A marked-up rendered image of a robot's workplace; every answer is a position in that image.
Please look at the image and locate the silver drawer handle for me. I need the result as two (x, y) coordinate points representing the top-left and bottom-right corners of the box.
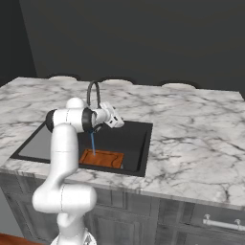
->
(202, 213), (245, 232)

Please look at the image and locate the brown wooden cutting board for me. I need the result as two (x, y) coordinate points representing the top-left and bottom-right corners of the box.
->
(78, 148), (125, 169)

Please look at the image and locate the grey cabinet run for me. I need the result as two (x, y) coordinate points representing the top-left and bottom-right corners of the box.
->
(0, 171), (245, 245)

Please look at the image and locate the white stool seat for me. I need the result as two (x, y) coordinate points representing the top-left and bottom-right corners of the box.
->
(98, 77), (138, 86)
(47, 74), (81, 82)
(159, 80), (199, 90)

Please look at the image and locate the blue water stream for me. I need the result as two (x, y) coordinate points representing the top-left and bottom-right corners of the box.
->
(90, 132), (97, 157)

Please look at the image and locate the black gooseneck faucet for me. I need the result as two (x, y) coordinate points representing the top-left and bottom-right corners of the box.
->
(86, 79), (103, 134)

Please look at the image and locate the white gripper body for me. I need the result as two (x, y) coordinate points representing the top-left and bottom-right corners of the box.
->
(99, 101), (124, 129)

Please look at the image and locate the black sink basin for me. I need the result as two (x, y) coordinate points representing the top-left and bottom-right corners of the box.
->
(10, 120), (154, 178)

